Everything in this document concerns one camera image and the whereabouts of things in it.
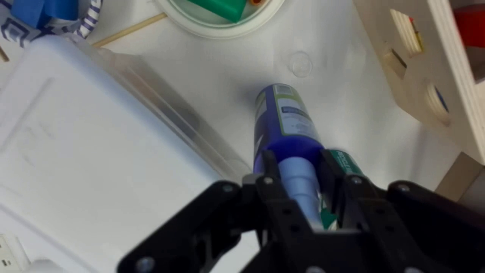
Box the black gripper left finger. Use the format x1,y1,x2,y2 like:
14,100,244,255
117,149,315,273

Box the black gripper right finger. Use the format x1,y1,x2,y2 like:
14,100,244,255
317,149,485,273

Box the blue bottle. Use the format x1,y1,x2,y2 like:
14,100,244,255
252,82,328,232

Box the green bottle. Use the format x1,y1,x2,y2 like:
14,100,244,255
320,147,365,231

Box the clear plastic box white lid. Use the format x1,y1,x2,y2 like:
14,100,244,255
0,35,253,273

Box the wooden shape sorter box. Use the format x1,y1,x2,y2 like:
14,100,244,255
353,0,485,204

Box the white bowl green contents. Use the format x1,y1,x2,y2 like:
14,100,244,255
153,0,288,41

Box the red orange toy piece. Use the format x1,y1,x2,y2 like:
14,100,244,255
453,0,485,50

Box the thin wooden stick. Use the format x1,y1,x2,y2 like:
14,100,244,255
93,12,168,50

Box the green toy block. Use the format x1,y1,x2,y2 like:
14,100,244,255
188,0,250,25

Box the blue toy blocks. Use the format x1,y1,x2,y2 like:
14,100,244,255
12,0,81,31

